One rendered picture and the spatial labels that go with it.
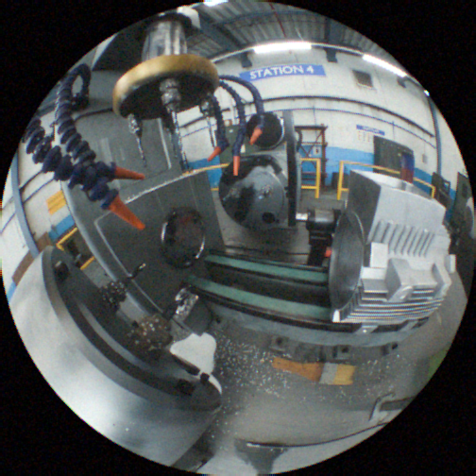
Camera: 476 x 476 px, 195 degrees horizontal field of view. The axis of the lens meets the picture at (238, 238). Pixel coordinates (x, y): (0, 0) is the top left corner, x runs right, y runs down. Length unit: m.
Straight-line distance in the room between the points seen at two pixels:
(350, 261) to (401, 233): 0.17
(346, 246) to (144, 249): 0.40
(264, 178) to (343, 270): 0.30
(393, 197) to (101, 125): 0.52
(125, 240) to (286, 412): 0.45
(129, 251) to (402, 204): 0.37
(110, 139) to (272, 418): 0.70
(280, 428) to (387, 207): 0.41
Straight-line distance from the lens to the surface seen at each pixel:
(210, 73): 0.25
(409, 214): 0.18
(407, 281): 0.18
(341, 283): 0.31
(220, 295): 0.30
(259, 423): 0.38
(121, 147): 0.42
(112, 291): 0.21
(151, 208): 0.28
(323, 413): 0.40
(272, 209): 0.43
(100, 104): 0.46
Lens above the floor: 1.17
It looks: 33 degrees down
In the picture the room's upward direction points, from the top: 11 degrees counter-clockwise
